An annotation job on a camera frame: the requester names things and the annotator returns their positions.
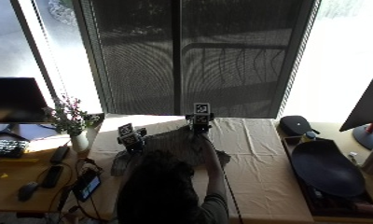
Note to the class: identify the white marker cube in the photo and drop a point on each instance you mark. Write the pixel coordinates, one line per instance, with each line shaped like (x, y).
(202, 113)
(129, 134)

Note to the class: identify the black computer mouse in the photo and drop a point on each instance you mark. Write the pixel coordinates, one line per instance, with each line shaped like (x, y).
(27, 190)

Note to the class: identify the black remote control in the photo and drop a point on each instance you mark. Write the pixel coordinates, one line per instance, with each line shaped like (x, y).
(59, 154)

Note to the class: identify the the person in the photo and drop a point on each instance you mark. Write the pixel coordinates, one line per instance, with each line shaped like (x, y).
(170, 193)

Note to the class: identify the black phone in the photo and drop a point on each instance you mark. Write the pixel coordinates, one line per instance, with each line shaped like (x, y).
(53, 176)

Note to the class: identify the black keyboard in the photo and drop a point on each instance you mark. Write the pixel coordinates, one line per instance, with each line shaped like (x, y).
(5, 148)

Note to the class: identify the grey tilted monitor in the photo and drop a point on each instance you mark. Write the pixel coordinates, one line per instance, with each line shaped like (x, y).
(367, 107)

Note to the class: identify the pink flower bunch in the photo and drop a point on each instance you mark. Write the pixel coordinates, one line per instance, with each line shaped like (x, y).
(69, 116)

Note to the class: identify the beige tablecloth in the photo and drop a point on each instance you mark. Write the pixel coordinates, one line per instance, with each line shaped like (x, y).
(258, 161)

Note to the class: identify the blue and red monitor stand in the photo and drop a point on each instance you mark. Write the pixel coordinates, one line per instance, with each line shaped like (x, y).
(369, 135)

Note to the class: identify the person's right hand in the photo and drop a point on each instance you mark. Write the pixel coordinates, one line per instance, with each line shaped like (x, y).
(202, 128)

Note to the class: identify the yellow ruler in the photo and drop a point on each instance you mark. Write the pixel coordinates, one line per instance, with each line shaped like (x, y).
(20, 160)

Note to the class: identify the black zip pouch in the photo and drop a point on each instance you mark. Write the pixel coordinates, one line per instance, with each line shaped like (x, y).
(295, 125)

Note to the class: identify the person's left hand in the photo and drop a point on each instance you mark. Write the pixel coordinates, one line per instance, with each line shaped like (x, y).
(134, 146)

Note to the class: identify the dark mesh window blind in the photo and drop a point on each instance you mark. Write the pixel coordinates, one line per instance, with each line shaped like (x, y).
(195, 59)

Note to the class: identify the white vase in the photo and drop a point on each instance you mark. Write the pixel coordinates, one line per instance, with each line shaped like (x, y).
(79, 142)

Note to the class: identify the grey knitted cloth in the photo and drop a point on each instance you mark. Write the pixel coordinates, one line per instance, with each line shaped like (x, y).
(174, 146)

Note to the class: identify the smartphone with lit screen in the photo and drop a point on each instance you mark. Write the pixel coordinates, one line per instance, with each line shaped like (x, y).
(87, 186)

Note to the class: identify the small yellow piece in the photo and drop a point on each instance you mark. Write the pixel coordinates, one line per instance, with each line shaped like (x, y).
(4, 176)

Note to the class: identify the dark blue oval platter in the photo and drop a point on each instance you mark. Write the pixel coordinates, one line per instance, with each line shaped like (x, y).
(327, 168)

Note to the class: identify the black computer monitor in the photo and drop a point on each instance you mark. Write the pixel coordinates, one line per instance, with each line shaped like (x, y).
(13, 99)

